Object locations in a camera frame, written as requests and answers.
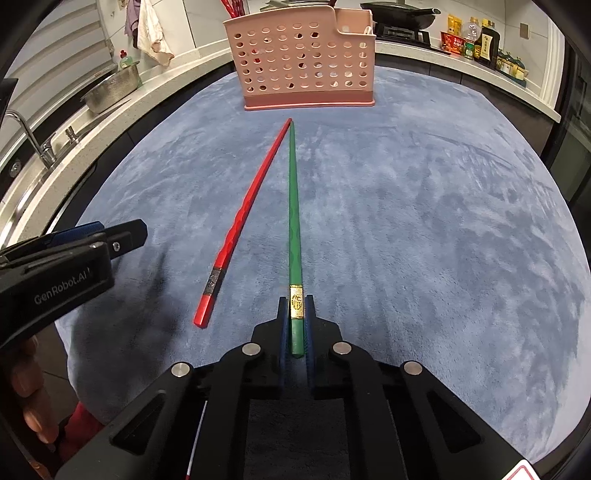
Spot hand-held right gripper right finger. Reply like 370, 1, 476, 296
305, 295, 523, 480

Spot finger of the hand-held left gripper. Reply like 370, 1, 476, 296
44, 221, 106, 241
0, 219, 148, 273

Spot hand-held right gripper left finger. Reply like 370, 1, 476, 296
55, 296, 291, 480

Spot green chopstick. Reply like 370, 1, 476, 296
287, 121, 307, 359

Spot pink perforated utensil holder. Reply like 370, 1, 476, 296
223, 7, 378, 113

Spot person's left hand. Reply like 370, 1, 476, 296
9, 337, 61, 445

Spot stainless steel sink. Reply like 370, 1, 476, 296
0, 120, 93, 213

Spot chrome faucet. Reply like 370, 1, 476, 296
4, 110, 59, 169

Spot stainless steel bowl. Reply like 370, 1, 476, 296
81, 62, 143, 116

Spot person's red clothing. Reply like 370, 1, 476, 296
58, 401, 108, 463

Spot blue plush mat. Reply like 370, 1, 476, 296
55, 65, 591, 467

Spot white kitchen counter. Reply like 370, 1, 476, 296
0, 34, 561, 250

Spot white window blinds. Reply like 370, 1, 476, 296
8, 0, 117, 95

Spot white hanging towel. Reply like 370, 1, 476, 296
137, 0, 175, 66

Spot purple cloth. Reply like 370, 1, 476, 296
124, 0, 142, 49

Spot red bordered white card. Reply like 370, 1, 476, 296
502, 459, 544, 480

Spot black gas stove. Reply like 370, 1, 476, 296
376, 25, 433, 48

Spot red snack packet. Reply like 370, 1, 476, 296
440, 31, 467, 56

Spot black frying pan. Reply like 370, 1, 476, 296
360, 1, 437, 31

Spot rack of small jars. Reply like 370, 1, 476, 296
496, 51, 530, 84

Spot dark soy sauce bottle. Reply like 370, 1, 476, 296
473, 19, 502, 66

